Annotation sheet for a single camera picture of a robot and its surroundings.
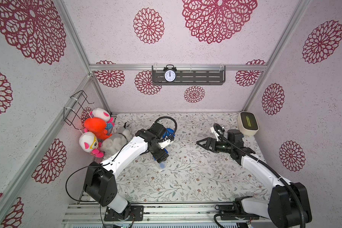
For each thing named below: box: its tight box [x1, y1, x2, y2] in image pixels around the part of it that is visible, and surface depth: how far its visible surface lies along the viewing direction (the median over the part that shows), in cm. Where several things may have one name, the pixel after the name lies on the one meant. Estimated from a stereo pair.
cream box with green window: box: [237, 111, 260, 136], surface depth 108 cm
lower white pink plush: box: [78, 131, 105, 158], surface depth 82 cm
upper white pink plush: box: [89, 107, 115, 124], surface depth 97 cm
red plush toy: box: [84, 116, 113, 140], surface depth 90 cm
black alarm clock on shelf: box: [163, 64, 178, 84], surface depth 92 cm
